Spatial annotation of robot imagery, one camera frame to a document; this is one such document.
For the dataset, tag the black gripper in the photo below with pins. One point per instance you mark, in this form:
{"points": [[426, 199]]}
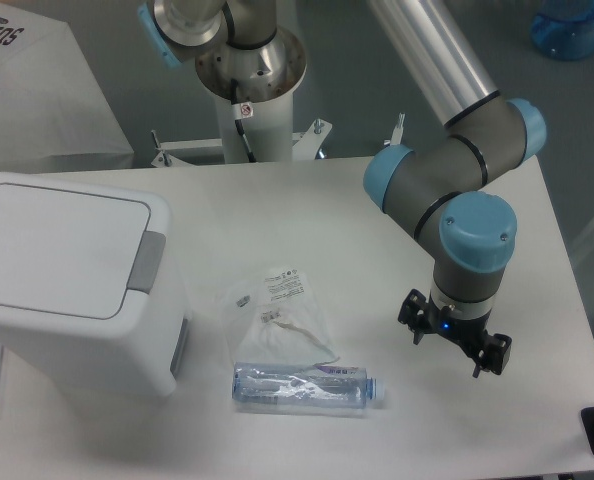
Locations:
{"points": [[463, 324]]}

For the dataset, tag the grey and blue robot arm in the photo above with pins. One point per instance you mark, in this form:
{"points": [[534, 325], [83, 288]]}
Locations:
{"points": [[438, 198]]}

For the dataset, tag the white plastic trash can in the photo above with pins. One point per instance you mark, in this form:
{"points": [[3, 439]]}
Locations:
{"points": [[136, 351]]}

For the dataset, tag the white trash can lid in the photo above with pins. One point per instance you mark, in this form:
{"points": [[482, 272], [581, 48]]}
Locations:
{"points": [[72, 250]]}

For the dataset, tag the clear plastic bag with mask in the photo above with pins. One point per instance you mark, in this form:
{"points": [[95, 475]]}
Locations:
{"points": [[273, 317]]}

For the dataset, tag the clear plastic water bottle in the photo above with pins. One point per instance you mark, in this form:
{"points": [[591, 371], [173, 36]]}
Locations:
{"points": [[305, 389]]}

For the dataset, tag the blue water jug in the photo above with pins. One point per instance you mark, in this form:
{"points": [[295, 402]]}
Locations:
{"points": [[564, 30]]}

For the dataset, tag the white cardboard box with print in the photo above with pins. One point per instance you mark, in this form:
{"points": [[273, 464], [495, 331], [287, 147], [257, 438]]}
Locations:
{"points": [[54, 116]]}

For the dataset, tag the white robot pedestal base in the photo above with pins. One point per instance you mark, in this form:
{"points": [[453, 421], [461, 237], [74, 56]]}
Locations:
{"points": [[253, 93]]}

